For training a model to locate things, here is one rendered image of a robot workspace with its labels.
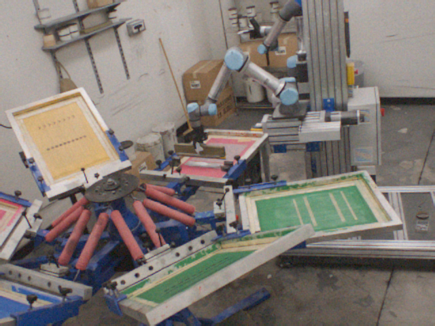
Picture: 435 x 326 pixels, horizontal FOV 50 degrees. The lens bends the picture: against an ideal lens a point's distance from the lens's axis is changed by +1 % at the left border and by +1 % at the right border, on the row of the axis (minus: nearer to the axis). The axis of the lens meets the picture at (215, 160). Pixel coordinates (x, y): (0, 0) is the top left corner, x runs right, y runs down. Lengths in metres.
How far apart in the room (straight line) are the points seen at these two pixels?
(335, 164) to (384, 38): 3.10
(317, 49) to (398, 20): 3.13
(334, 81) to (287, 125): 0.44
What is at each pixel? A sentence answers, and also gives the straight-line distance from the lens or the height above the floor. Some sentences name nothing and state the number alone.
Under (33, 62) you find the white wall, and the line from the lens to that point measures 4.79.
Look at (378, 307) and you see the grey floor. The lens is 3.47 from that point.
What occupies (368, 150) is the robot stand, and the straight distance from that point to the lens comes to 3.44.
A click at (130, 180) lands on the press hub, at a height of 1.31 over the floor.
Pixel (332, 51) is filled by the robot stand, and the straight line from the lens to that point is 3.26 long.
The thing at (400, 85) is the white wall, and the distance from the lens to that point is 6.52.
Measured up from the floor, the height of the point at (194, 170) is 0.96.
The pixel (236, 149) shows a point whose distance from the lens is 3.51.
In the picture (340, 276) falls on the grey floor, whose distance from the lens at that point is 3.68.
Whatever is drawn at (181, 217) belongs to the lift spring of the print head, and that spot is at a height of 1.10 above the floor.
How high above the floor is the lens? 2.43
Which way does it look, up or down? 26 degrees down
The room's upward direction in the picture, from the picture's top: 11 degrees counter-clockwise
